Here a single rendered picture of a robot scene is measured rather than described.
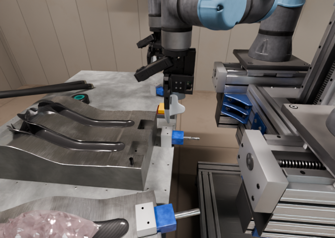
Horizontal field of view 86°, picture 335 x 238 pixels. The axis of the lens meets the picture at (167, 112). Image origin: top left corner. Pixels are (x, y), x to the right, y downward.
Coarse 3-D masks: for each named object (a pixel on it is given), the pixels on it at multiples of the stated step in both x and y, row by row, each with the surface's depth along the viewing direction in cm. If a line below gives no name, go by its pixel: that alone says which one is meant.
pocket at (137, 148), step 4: (132, 144) 52; (136, 144) 53; (140, 144) 52; (144, 144) 52; (132, 148) 52; (136, 148) 53; (140, 148) 53; (144, 148) 53; (128, 152) 48; (132, 152) 52; (136, 152) 52; (140, 152) 52; (144, 152) 52
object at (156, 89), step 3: (153, 84) 94; (156, 84) 94; (159, 84) 94; (150, 87) 94; (153, 87) 92; (156, 87) 92; (159, 87) 94; (162, 87) 94; (153, 90) 93; (156, 90) 93; (159, 90) 92; (162, 90) 91; (153, 93) 94; (156, 93) 94; (159, 93) 93; (162, 93) 91
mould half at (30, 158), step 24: (48, 120) 54; (72, 120) 58; (0, 144) 44; (24, 144) 45; (48, 144) 48; (0, 168) 49; (24, 168) 48; (48, 168) 47; (72, 168) 46; (96, 168) 45; (120, 168) 44; (144, 168) 48
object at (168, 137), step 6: (168, 126) 63; (162, 132) 61; (168, 132) 61; (174, 132) 63; (180, 132) 63; (162, 138) 60; (168, 138) 60; (174, 138) 60; (180, 138) 60; (186, 138) 62; (192, 138) 62; (198, 138) 62; (162, 144) 62; (168, 144) 62; (180, 144) 62
